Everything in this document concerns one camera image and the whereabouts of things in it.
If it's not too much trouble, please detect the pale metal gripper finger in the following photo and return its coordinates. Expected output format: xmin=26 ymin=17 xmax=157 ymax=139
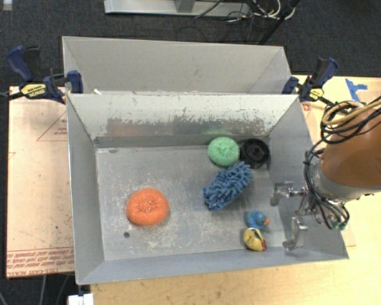
xmin=270 ymin=180 xmax=295 ymax=207
xmin=282 ymin=215 xmax=309 ymax=252

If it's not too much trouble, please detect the blue toy duck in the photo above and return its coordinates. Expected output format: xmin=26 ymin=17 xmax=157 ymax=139
xmin=243 ymin=210 xmax=271 ymax=232

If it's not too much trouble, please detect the yellow toy duck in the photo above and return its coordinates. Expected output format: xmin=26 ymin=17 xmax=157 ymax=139
xmin=243 ymin=227 xmax=267 ymax=252

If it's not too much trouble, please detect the black round cap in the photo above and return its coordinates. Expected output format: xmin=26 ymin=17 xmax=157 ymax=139
xmin=239 ymin=138 xmax=271 ymax=170

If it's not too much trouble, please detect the blue shaggy cloth mitt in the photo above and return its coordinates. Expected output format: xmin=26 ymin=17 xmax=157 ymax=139
xmin=202 ymin=161 xmax=254 ymax=211

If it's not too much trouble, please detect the green round scrubber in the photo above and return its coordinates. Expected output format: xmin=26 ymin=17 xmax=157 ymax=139
xmin=207 ymin=136 xmax=241 ymax=168

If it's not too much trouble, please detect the grey metal bin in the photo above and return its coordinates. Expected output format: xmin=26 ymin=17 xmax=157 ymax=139
xmin=62 ymin=36 xmax=350 ymax=286

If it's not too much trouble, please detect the orange round scrubber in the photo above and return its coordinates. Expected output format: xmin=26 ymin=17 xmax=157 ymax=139
xmin=126 ymin=187 xmax=171 ymax=227

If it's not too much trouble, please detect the brown cardboard board, red print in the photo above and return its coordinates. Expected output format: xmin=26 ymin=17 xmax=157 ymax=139
xmin=6 ymin=86 xmax=76 ymax=279

